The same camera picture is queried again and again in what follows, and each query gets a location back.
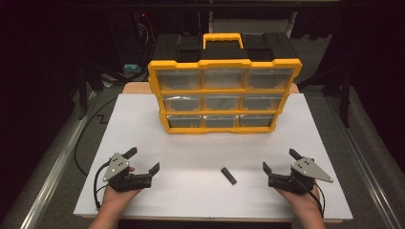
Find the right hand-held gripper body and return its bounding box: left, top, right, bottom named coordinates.
left=267, top=156, right=334, bottom=196

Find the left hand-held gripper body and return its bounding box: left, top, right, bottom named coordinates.
left=102, top=152, right=153, bottom=193

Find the small black block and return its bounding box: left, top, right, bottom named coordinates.
left=221, top=166, right=238, bottom=186

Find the yellow black organizer case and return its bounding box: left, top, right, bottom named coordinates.
left=147, top=32, right=303, bottom=135

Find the person's right hand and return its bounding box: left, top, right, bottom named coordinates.
left=275, top=185, right=321, bottom=220

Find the person's left hand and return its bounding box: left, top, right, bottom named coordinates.
left=100, top=166, right=144, bottom=213

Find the black metal stand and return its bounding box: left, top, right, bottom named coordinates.
left=76, top=60, right=108, bottom=121
left=297, top=61, right=355, bottom=129

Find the teal object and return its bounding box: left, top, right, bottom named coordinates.
left=123, top=63, right=142, bottom=74

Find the grid of clear organizer drawers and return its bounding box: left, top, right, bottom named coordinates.
left=156, top=68, right=294, bottom=129

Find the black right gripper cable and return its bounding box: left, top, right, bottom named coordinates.
left=292, top=176, right=327, bottom=219

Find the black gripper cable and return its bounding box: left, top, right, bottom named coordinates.
left=292, top=176, right=327, bottom=219
left=93, top=160, right=113, bottom=211

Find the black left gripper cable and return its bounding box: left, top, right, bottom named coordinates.
left=93, top=160, right=113, bottom=211

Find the black floor cable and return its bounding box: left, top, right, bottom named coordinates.
left=74, top=94, right=119, bottom=177

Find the aluminium floor rail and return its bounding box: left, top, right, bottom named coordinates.
left=323, top=94, right=405, bottom=229
left=18, top=90, right=98, bottom=229

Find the bundle of thin cables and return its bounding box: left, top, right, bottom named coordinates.
left=135, top=11, right=158, bottom=51

